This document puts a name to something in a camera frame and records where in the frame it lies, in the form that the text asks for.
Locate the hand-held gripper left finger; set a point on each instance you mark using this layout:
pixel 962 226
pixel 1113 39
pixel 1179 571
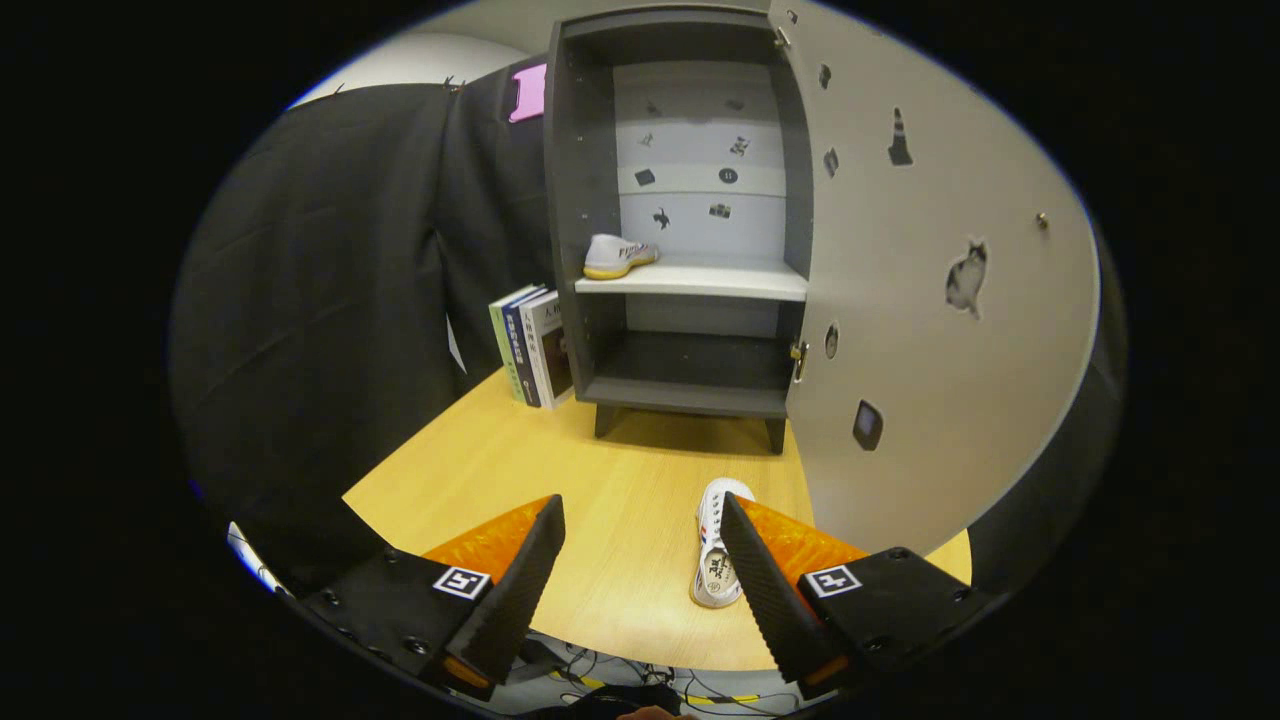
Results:
pixel 520 600

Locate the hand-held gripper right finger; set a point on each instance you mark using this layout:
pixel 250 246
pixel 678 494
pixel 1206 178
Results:
pixel 768 600

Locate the white striped shoe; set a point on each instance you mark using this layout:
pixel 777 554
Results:
pixel 715 575
pixel 615 255

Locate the dark grey shoe cabinet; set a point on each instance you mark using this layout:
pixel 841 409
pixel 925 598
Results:
pixel 700 365

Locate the beige shoe cabinet door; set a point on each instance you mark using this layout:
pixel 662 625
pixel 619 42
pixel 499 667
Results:
pixel 920 380

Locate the white cabinet shelf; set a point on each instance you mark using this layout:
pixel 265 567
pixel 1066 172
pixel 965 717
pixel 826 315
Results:
pixel 700 278

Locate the dark blue book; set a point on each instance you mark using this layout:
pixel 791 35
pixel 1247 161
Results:
pixel 522 350

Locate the white book with dark cover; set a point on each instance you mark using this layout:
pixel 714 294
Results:
pixel 550 350

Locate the white paper sheet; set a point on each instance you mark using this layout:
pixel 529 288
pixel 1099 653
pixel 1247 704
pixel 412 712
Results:
pixel 455 345

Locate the black backdrop cloth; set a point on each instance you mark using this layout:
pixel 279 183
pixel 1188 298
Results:
pixel 320 300

